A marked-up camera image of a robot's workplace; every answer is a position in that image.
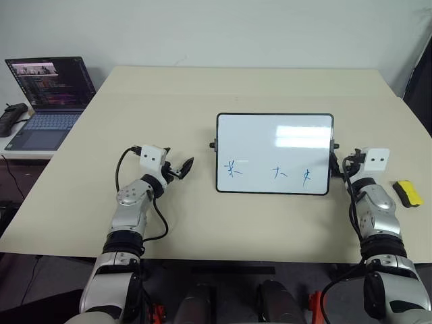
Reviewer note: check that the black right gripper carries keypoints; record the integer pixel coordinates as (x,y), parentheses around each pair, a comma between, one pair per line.
(356,161)

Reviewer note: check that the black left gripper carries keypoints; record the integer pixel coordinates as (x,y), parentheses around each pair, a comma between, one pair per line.
(170,173)

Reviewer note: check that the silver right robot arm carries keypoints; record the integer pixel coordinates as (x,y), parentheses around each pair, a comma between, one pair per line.
(381,216)

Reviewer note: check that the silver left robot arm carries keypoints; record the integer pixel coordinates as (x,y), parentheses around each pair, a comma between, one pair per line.
(130,216)

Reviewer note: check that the yellow and black board eraser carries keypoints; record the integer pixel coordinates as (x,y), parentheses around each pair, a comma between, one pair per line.
(409,193)

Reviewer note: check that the black-framed whiteboard with blue marks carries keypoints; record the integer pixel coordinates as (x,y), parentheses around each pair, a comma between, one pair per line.
(273,152)

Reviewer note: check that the black curtain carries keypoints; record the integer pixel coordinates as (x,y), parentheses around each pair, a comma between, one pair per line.
(420,84)

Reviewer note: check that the open blue-grey laptop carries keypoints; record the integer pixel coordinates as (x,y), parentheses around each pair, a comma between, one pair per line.
(50,101)

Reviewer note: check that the black handheld controller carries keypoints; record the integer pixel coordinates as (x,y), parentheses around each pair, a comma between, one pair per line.
(11,118)

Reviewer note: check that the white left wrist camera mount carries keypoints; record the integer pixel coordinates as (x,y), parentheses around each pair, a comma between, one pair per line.
(152,158)

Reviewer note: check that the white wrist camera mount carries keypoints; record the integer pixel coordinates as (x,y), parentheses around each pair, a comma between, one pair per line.
(152,158)
(378,161)

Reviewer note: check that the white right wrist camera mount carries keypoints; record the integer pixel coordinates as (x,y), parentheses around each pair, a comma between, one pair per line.
(378,161)

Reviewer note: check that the red bracket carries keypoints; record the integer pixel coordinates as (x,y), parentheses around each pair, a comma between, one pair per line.
(315,302)
(157,312)

